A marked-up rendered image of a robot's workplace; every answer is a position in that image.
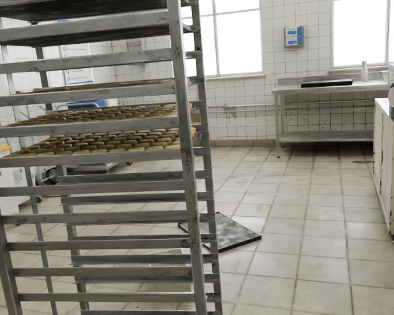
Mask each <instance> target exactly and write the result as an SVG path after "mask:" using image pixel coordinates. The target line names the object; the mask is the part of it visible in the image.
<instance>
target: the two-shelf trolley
mask: <svg viewBox="0 0 394 315"><path fill-rule="evenodd" d="M92 104H94V105H95V106H96V107H97V108H98V107H99V106H98V105H97V104H96V103H95V102H87V103H77V104H60V105H58V106H57V108H56V110H58V109H59V107H62V106H81V105H92ZM117 163H118V162H112V163H105V164H88V165H78V164H73V165H69V166H67V165H66V171H67V175H68V176H73V175H72V174H71V173H70V171H97V170H105V174H109V170H108V169H110V168H111V167H113V166H114V165H116V164H117ZM126 163H127V165H132V163H133V162H126Z"/></svg>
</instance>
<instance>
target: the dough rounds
mask: <svg viewBox="0 0 394 315"><path fill-rule="evenodd" d="M191 133H192V140H193V139H194V137H195V136H196V134H197V133H198V131H196V128H195V127H192V128H191ZM160 149H180V141H179V128H173V129H168V130H167V132H166V130H165V129H156V130H153V131H152V132H151V131H150V130H142V131H138V132H137V134H136V132H135V131H126V132H123V134H122V133H121V132H111V133H109V134H108V135H107V133H105V132H101V133H96V134H94V135H93V134H82V135H80V136H79V135H78V134H71V135H67V136H66V137H65V135H58V136H53V137H52V138H51V139H45V140H44V141H43V142H38V143H36V144H35V145H34V146H28V147H26V148H25V149H23V150H18V151H15V152H14V154H9V155H6V156H3V158H18V157H31V156H54V155H66V154H89V153H113V152H125V151H148V150H160Z"/></svg>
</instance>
